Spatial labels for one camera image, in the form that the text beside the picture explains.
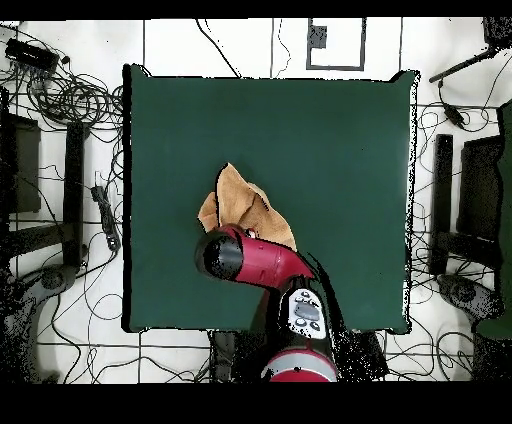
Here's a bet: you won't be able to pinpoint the tan terry towel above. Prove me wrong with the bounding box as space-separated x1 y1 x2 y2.
197 162 298 252

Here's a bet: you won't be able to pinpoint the black flat panel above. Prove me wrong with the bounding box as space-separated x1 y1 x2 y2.
0 113 42 215
456 134 505 243

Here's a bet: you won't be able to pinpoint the dark green table cloth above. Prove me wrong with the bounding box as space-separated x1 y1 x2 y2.
121 63 420 335

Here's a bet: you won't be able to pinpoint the black power strip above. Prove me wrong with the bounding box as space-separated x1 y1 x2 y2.
339 330 390 381
90 184 122 252

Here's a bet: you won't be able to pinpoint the black stand beam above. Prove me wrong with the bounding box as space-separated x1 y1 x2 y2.
428 133 454 276
62 121 86 268

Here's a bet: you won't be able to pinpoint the small grey square plate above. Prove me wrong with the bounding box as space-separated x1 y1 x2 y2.
307 24 328 50

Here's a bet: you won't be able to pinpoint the black power adapter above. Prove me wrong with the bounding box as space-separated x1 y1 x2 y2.
442 102 467 130

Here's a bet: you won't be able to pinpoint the black tripod rod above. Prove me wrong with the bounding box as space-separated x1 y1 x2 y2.
428 16 512 84

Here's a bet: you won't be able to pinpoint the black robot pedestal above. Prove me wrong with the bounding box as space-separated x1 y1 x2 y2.
207 329 281 383

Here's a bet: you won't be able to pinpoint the grey square frame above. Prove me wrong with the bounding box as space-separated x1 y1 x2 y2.
306 17 366 72

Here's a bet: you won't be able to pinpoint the tangled black cables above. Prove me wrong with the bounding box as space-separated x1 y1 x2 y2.
0 23 125 137

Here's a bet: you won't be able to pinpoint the black switch box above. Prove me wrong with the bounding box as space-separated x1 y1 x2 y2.
4 37 61 74

